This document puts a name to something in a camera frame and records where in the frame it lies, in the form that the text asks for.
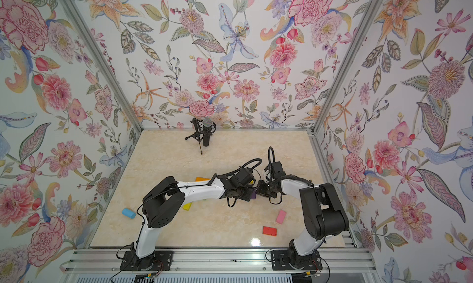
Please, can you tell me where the pink block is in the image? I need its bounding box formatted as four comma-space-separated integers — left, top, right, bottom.
275, 210, 287, 225

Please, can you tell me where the orange long block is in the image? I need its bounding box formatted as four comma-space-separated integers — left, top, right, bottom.
195, 177, 210, 182

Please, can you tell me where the red block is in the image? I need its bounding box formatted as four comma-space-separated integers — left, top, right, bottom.
262, 226, 277, 237

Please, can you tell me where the long yellow block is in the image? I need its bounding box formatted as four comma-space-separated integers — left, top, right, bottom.
183, 203, 192, 211

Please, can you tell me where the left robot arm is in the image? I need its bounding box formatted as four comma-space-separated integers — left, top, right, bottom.
134, 167, 256, 259

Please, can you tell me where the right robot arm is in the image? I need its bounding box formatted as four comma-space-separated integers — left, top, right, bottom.
257, 162, 349, 258

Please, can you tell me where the black microphone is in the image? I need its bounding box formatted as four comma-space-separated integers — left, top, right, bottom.
202, 117, 216, 147

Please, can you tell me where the light blue block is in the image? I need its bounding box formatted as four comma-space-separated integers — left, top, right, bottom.
121, 208, 137, 220

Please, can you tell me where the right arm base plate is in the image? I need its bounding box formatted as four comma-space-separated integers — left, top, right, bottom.
269, 250, 323, 271

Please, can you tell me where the aluminium front rail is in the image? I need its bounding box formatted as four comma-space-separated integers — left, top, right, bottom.
60, 247, 376, 274

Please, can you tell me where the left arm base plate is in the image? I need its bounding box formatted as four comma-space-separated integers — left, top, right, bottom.
119, 244, 174, 272

